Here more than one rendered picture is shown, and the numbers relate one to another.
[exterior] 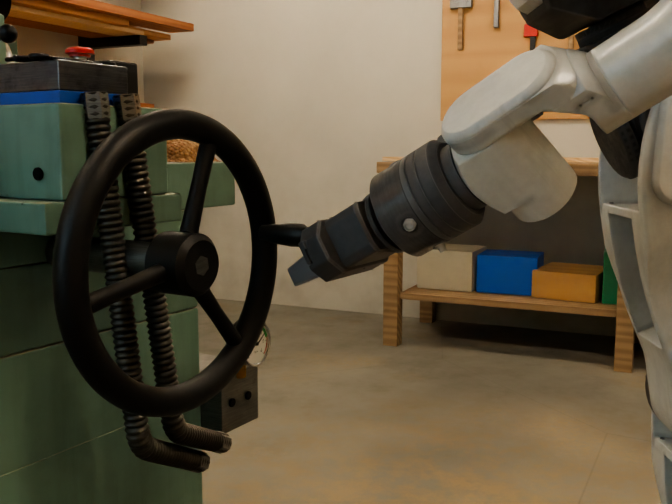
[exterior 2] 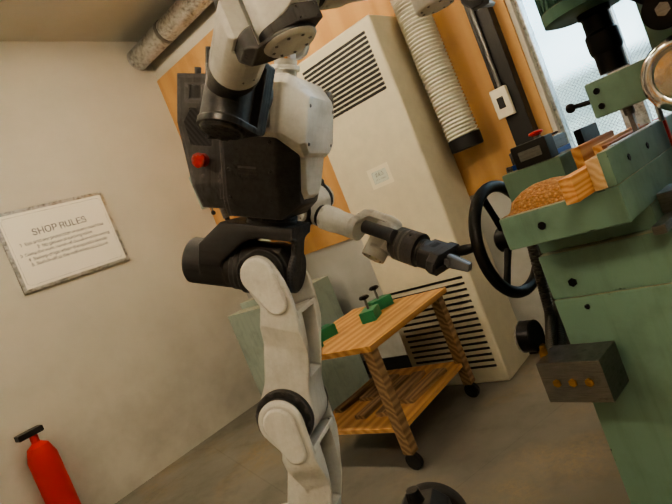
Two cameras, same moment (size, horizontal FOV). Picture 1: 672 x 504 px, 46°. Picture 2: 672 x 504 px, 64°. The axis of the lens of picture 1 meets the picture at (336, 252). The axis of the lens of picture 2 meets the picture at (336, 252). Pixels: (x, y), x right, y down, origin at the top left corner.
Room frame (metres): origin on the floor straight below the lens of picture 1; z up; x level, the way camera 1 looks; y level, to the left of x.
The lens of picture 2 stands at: (2.08, 0.14, 1.01)
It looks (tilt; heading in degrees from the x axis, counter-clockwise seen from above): 3 degrees down; 197
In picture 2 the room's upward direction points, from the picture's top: 22 degrees counter-clockwise
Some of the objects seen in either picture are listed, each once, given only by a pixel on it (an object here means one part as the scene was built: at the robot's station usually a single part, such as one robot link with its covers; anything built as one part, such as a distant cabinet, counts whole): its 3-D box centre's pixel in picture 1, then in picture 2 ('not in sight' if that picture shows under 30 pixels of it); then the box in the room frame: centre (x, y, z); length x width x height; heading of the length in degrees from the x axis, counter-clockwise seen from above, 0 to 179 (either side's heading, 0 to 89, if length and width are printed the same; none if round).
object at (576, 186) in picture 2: not in sight; (628, 154); (0.98, 0.39, 0.92); 0.56 x 0.02 x 0.04; 149
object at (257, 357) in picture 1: (246, 348); (533, 340); (1.03, 0.12, 0.65); 0.06 x 0.04 x 0.08; 149
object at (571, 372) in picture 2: (208, 390); (580, 372); (1.06, 0.18, 0.58); 0.12 x 0.08 x 0.08; 59
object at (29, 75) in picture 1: (74, 80); (536, 148); (0.82, 0.27, 0.99); 0.13 x 0.11 x 0.06; 149
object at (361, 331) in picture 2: not in sight; (376, 366); (-0.18, -0.57, 0.32); 0.66 x 0.57 x 0.64; 156
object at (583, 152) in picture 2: not in sight; (598, 154); (0.90, 0.36, 0.93); 0.19 x 0.02 x 0.07; 149
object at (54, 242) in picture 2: not in sight; (65, 239); (-0.52, -2.15, 1.48); 0.64 x 0.02 x 0.46; 155
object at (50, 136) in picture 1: (72, 151); (549, 179); (0.81, 0.27, 0.91); 0.15 x 0.14 x 0.09; 149
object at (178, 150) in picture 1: (166, 147); (546, 190); (1.08, 0.23, 0.92); 0.14 x 0.09 x 0.04; 59
